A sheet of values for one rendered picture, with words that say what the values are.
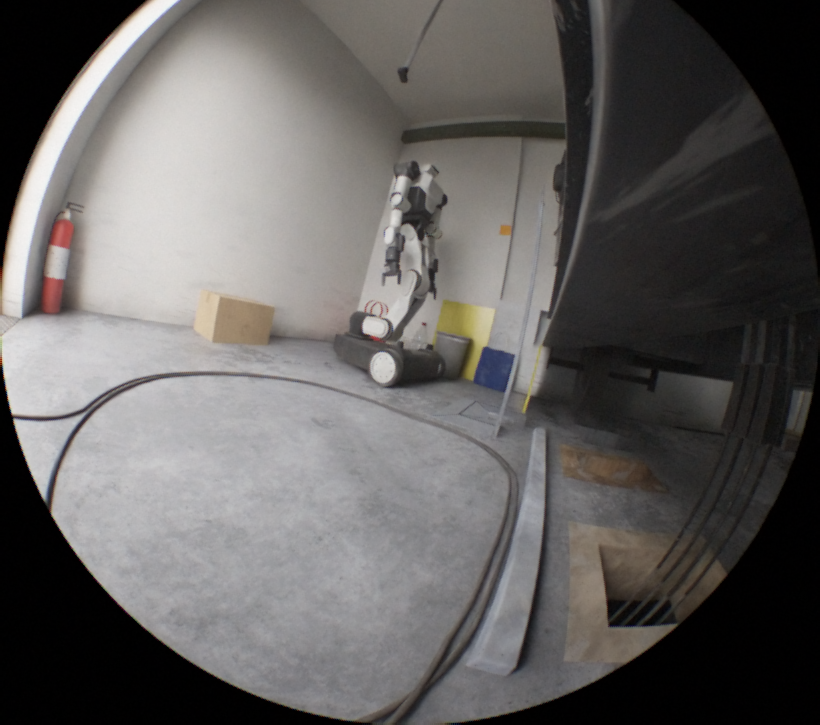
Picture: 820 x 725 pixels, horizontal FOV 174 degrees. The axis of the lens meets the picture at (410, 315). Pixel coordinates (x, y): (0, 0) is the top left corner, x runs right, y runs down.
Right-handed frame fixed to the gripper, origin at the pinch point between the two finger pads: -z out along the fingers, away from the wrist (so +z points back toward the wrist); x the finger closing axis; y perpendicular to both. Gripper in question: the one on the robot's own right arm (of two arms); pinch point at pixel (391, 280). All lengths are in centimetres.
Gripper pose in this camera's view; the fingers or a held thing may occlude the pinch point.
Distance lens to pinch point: 153.4
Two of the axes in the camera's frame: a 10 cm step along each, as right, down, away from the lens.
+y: 5.3, 1.4, 8.4
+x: 8.5, -0.2, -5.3
